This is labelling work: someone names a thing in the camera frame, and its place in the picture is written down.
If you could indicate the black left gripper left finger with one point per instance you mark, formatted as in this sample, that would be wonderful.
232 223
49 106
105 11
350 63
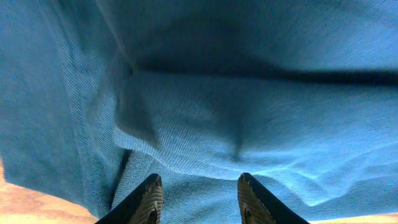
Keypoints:
142 206

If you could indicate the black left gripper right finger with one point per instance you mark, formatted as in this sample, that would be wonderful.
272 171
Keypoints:
259 206

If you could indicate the teal blue t-shirt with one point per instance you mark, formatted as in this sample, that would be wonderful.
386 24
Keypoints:
302 94

